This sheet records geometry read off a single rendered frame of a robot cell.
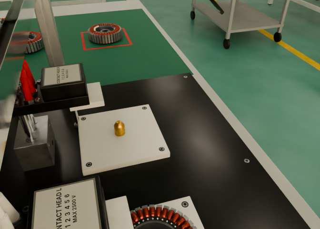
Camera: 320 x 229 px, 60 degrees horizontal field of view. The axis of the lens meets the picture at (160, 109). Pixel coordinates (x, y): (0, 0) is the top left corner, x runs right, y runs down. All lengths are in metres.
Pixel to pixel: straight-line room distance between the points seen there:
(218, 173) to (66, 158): 0.26
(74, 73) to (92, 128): 0.14
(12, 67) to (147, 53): 0.67
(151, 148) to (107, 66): 0.39
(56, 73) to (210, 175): 0.29
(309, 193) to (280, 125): 0.51
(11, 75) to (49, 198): 0.11
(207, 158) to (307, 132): 1.46
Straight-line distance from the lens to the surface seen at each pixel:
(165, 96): 0.64
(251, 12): 3.26
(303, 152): 1.77
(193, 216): 0.41
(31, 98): 0.44
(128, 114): 0.57
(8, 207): 0.28
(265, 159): 0.56
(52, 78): 0.44
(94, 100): 0.45
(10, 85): 0.23
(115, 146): 0.50
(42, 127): 0.51
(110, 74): 0.78
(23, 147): 0.49
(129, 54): 0.88
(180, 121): 0.57
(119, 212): 0.30
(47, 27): 0.61
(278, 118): 1.96
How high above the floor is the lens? 1.13
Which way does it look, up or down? 37 degrees down
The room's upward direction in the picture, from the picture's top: straight up
